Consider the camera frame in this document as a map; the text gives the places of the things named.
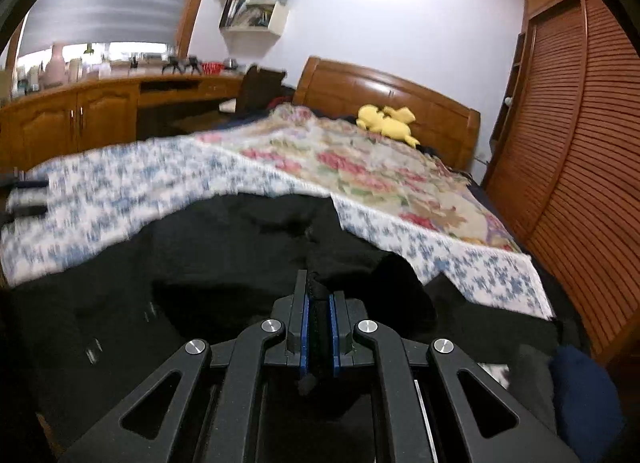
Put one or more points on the open wooden side shelf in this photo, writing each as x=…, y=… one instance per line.
x=510, y=93

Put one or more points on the red basket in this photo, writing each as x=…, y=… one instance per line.
x=212, y=68

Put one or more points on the bed with floral sheet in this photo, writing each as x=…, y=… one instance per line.
x=125, y=188

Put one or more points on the yellow plush toy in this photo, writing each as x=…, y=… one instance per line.
x=380, y=120

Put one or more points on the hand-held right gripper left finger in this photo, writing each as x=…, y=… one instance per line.
x=305, y=338

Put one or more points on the pink vase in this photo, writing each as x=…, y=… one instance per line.
x=55, y=70

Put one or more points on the wooden desk cabinet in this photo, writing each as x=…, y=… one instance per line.
x=45, y=118

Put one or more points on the navy blue cloth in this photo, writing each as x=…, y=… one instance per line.
x=585, y=393

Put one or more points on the wooden chair with dark clothes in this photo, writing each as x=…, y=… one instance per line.
x=260, y=88

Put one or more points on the small black tripod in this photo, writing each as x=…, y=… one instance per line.
x=192, y=64
x=171, y=64

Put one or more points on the wooden headboard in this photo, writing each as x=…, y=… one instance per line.
x=350, y=83

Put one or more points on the louvered wooden wardrobe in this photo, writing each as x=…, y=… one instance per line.
x=575, y=143

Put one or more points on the black garment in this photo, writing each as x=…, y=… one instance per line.
x=225, y=243

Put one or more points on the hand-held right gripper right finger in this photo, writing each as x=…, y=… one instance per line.
x=334, y=338

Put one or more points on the pink floral quilt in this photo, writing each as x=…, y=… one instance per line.
x=375, y=168

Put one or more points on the grey cloth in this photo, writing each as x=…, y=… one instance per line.
x=535, y=383

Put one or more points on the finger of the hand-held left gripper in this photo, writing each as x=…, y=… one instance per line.
x=31, y=185
x=26, y=212

